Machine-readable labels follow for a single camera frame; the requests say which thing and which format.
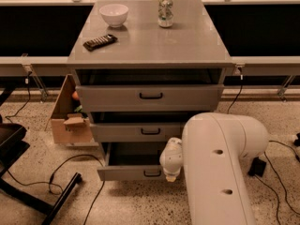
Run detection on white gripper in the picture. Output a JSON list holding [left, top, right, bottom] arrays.
[[159, 137, 183, 183]]

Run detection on grey middle drawer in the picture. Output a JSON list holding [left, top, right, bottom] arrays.
[[90, 123, 184, 143]]

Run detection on black power adapter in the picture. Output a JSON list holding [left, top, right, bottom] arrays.
[[247, 157, 266, 177]]

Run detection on dark snack bar packet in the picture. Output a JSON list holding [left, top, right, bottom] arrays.
[[83, 34, 118, 52]]

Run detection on white bowl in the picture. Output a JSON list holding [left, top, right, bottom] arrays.
[[99, 4, 128, 27]]

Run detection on black floor cable left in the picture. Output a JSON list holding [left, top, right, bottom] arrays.
[[7, 154, 107, 225]]

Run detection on grey top drawer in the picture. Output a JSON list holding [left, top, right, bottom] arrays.
[[76, 85, 223, 112]]

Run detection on grey drawer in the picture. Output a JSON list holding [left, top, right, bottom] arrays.
[[76, 85, 223, 112], [90, 123, 184, 143], [97, 142, 166, 181]]

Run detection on black cable left wall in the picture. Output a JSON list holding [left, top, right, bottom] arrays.
[[5, 71, 34, 124]]

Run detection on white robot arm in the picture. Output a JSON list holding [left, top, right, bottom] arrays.
[[159, 112, 269, 225]]

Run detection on black chair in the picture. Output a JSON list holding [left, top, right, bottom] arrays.
[[0, 90, 80, 225]]

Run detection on grey bottom drawer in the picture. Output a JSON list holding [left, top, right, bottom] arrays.
[[97, 142, 166, 181]]

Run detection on grey drawer cabinet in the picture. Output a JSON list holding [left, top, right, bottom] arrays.
[[67, 0, 234, 148]]

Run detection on brown cardboard box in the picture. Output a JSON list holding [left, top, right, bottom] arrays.
[[51, 74, 93, 144]]

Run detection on grey railing beam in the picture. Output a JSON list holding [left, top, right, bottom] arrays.
[[0, 56, 300, 77]]

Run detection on black cable with adapter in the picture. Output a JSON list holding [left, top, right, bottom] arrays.
[[226, 75, 282, 225]]

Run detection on black cable far right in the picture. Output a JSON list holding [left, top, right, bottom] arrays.
[[263, 140, 300, 217]]

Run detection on white green soda can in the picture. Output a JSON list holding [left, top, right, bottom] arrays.
[[157, 0, 173, 28]]

